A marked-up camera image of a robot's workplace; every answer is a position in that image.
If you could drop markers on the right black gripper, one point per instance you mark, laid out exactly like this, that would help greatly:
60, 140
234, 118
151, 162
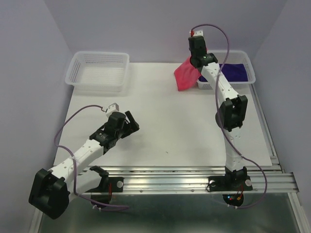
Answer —
205, 46

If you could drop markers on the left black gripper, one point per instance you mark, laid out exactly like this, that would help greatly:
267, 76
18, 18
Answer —
132, 126

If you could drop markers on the pink towel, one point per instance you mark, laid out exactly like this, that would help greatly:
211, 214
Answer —
186, 75

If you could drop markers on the purple towel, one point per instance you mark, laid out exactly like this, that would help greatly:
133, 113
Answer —
235, 72

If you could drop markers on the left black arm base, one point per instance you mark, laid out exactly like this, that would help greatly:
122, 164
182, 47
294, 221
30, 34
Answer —
102, 195

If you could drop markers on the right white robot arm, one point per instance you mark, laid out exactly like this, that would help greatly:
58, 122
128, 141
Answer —
231, 106

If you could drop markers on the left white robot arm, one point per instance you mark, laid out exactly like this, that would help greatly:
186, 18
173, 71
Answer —
52, 190

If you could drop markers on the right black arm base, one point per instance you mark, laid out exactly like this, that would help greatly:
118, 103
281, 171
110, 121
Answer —
231, 189

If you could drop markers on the right white plastic basket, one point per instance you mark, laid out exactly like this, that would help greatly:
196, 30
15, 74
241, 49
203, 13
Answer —
235, 57

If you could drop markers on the white plastic basket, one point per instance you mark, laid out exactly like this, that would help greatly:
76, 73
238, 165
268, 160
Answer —
98, 71
235, 57

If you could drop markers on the left white plastic basket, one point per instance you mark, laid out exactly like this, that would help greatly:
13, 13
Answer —
98, 71

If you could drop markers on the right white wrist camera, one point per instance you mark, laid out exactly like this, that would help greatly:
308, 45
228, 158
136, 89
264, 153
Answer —
196, 33

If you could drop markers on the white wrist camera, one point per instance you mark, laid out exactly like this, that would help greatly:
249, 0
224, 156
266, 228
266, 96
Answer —
196, 33
111, 109

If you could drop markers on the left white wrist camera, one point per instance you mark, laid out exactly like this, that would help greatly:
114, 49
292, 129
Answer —
111, 109

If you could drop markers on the aluminium mounting rail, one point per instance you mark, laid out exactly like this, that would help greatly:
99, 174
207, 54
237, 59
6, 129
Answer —
138, 180

